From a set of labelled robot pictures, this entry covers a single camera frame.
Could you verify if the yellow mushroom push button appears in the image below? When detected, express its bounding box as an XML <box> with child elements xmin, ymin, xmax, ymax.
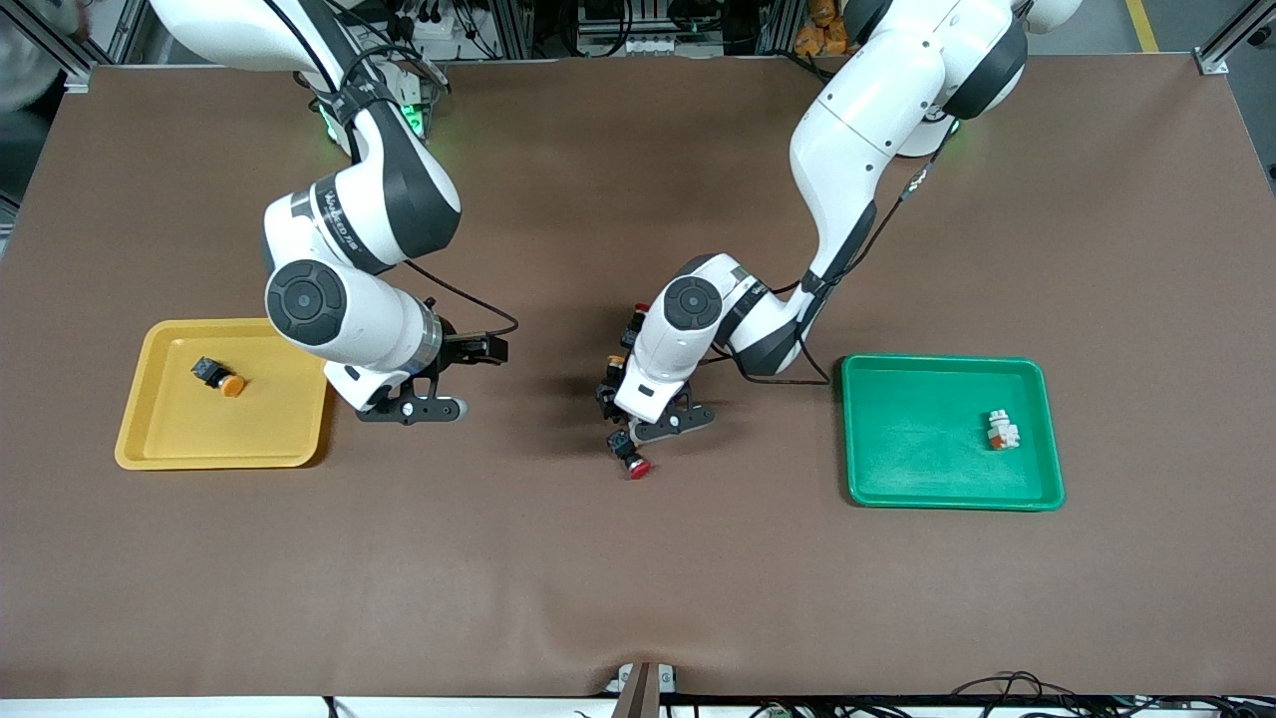
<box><xmin>595</xmin><ymin>354</ymin><xmax>629</xmax><ymax>420</ymax></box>
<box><xmin>190</xmin><ymin>355</ymin><xmax>247</xmax><ymax>400</ymax></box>

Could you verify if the yellow plastic tray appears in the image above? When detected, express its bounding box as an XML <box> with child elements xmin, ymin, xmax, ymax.
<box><xmin>115</xmin><ymin>317</ymin><xmax>336</xmax><ymax>471</ymax></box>

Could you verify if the brown table mat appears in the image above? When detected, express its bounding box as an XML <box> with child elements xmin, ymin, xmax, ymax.
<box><xmin>0</xmin><ymin>55</ymin><xmax>1276</xmax><ymax>699</ymax></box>

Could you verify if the green plastic tray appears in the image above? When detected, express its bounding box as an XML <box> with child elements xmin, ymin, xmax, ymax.
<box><xmin>840</xmin><ymin>354</ymin><xmax>1066</xmax><ymax>512</ymax></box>

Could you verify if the metal table clamp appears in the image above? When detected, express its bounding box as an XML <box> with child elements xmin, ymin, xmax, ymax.
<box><xmin>603</xmin><ymin>661</ymin><xmax>679</xmax><ymax>718</ymax></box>

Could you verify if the white power strip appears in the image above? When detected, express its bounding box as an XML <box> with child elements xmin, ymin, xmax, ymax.
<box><xmin>412</xmin><ymin>10</ymin><xmax>472</xmax><ymax>63</ymax></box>

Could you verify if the grey power strip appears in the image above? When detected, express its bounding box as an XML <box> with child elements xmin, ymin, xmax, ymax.
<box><xmin>596</xmin><ymin>35</ymin><xmax>691</xmax><ymax>58</ymax></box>

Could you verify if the orange packaged items pile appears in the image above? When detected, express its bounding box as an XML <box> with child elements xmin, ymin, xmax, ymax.
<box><xmin>795</xmin><ymin>0</ymin><xmax>853</xmax><ymax>57</ymax></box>

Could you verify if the person in grey clothes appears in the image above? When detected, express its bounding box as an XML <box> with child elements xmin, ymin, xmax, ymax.
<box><xmin>0</xmin><ymin>0</ymin><xmax>96</xmax><ymax>116</ymax></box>

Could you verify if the black loose cable bundle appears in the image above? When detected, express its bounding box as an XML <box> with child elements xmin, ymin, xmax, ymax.
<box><xmin>947</xmin><ymin>671</ymin><xmax>1276</xmax><ymax>718</ymax></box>

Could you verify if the aluminium frame strut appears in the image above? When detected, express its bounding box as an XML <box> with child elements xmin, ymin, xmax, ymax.
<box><xmin>20</xmin><ymin>0</ymin><xmax>151</xmax><ymax>94</ymax></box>
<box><xmin>1191</xmin><ymin>0</ymin><xmax>1276</xmax><ymax>76</ymax></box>

